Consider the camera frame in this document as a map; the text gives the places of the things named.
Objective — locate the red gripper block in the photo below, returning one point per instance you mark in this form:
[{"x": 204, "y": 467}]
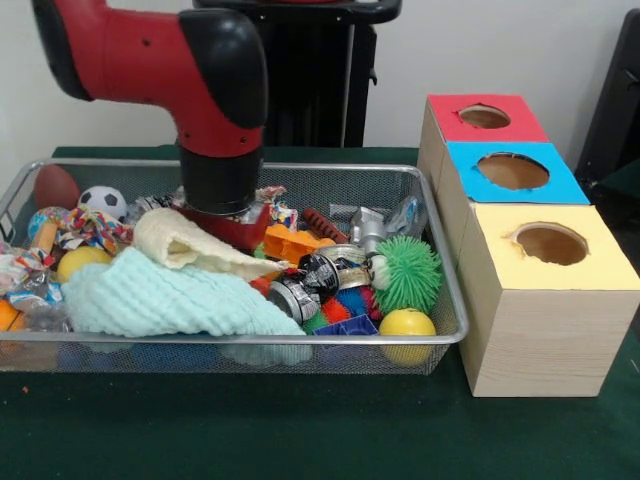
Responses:
[{"x": 238, "y": 230}]

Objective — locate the cream waffle cloth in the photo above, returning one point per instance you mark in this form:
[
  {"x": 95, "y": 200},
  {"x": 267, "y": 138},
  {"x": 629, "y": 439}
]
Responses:
[{"x": 190, "y": 245}]

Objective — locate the mint green waffle cloth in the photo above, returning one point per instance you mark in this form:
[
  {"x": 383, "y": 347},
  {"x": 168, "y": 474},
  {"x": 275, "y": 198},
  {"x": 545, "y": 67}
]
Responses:
[{"x": 170, "y": 295}]

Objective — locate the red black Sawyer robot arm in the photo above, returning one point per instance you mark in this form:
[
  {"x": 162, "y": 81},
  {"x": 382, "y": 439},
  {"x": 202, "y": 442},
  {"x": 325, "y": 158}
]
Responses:
[{"x": 190, "y": 70}]

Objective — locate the clear shallow mesh bin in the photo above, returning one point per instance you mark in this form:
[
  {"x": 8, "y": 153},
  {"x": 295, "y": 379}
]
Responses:
[{"x": 440, "y": 340}]

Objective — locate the wooden box with three holes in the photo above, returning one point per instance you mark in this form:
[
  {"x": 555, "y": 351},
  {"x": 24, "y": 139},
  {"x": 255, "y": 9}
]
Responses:
[{"x": 540, "y": 310}]

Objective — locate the orange toy building block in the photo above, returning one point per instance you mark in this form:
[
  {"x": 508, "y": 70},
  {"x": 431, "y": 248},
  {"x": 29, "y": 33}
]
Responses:
[{"x": 285, "y": 243}]

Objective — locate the black silver drink can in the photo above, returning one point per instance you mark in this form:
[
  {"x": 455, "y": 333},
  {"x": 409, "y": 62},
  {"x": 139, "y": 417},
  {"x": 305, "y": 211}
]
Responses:
[{"x": 300, "y": 290}]

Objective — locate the small black white soccer ball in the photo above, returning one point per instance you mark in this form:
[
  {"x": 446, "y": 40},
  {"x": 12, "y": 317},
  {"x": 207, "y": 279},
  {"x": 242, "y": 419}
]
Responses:
[{"x": 103, "y": 200}]

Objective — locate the plain yellow ball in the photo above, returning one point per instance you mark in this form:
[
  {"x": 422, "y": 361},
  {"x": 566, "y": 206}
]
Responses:
[{"x": 80, "y": 262}]

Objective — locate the green fuzzy toy with eyes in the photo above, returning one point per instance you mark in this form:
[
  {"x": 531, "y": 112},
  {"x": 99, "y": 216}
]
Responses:
[{"x": 408, "y": 272}]

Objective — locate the small brown football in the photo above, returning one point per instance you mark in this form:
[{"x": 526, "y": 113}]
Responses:
[{"x": 55, "y": 185}]

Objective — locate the yellow smiley ball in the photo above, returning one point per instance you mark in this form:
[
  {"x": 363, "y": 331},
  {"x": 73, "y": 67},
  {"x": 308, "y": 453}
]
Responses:
[{"x": 407, "y": 325}]

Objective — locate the small globe print ball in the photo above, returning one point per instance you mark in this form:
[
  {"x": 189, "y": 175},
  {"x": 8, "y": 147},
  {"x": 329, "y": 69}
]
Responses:
[{"x": 42, "y": 220}]

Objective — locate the dark green table cloth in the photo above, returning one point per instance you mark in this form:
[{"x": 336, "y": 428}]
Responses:
[{"x": 300, "y": 430}]

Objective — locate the small orange basketball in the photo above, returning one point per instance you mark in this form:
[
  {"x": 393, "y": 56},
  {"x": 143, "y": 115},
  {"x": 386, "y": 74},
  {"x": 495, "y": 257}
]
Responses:
[{"x": 8, "y": 315}]

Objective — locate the black stand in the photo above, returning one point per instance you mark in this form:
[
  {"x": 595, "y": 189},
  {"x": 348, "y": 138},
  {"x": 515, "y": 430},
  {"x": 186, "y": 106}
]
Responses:
[{"x": 615, "y": 110}]

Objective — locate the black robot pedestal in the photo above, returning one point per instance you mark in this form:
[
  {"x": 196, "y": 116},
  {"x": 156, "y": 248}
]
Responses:
[{"x": 330, "y": 80}]

